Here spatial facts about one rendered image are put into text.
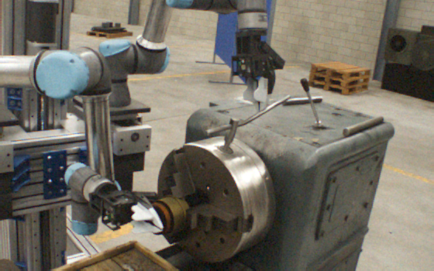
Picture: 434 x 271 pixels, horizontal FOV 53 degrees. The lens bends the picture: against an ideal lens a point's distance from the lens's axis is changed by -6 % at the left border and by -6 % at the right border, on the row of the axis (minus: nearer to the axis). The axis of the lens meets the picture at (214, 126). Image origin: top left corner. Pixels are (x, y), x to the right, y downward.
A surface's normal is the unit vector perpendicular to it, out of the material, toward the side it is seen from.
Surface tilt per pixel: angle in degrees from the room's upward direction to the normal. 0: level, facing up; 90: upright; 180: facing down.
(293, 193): 90
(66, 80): 89
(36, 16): 90
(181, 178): 57
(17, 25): 90
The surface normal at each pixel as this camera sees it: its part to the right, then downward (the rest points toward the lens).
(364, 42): -0.68, 0.14
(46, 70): -0.07, 0.27
